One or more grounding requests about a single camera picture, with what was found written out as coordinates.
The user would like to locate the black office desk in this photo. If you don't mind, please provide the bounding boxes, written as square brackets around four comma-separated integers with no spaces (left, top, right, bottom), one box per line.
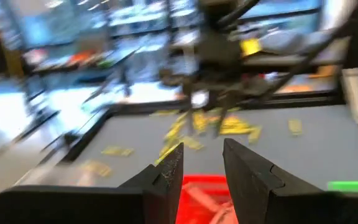
[23,46,142,82]

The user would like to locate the red plastic basket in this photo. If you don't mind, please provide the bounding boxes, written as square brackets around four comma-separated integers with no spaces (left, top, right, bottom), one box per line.
[175,174,239,224]

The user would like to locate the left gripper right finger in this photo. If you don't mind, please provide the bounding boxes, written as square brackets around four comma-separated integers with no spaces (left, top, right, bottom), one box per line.
[223,138,285,224]

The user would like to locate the scattered yellow crayons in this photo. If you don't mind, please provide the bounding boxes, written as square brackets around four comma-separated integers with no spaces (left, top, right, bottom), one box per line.
[35,90,358,166]

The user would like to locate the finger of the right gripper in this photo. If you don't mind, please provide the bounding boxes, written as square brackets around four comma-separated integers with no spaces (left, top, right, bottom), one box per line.
[186,106,196,135]
[214,102,230,138]

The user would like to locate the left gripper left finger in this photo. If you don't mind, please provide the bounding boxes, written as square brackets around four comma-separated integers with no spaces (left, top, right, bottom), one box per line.
[118,142,185,224]

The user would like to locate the green plastic basket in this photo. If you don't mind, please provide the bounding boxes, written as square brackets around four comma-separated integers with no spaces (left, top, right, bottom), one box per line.
[327,180,358,194]

